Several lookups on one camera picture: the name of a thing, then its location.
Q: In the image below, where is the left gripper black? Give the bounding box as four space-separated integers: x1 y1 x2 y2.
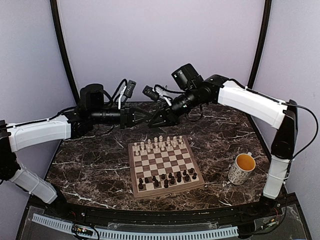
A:
90 103 153 130

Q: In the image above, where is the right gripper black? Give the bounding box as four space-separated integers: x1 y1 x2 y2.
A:
148 86 200 127

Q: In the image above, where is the wooden chess board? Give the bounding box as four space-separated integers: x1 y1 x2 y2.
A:
128 135 205 199

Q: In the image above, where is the dark chess bishop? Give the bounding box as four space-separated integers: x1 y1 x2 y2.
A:
170 176 175 185

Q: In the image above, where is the dark chess queen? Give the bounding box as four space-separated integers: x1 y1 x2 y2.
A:
154 180 159 188

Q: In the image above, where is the dark chess king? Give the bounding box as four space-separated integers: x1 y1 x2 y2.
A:
164 179 169 188

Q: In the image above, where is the patterned mug yellow inside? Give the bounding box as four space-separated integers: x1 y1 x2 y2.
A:
227 152 256 186

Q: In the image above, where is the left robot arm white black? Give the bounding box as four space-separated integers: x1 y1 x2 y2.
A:
0 83 151 218

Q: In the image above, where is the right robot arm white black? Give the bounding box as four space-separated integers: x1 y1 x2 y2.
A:
148 63 298 217

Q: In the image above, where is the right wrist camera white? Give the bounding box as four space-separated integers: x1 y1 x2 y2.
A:
142 85 172 106

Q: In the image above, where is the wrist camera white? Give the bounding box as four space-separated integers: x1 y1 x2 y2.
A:
142 85 172 106
117 80 137 110

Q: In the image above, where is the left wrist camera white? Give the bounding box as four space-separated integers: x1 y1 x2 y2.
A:
117 80 137 110

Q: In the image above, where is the white slotted cable duct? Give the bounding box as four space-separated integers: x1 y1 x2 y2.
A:
31 213 239 240

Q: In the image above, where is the black front rail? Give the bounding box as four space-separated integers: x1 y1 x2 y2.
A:
42 197 283 227

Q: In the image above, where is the left black frame post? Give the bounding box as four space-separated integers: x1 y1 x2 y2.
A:
49 0 80 104

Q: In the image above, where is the black frame post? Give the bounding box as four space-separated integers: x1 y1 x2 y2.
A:
49 0 80 104
243 0 273 101

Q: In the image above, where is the right black frame post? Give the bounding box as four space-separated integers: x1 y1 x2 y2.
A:
243 0 273 101

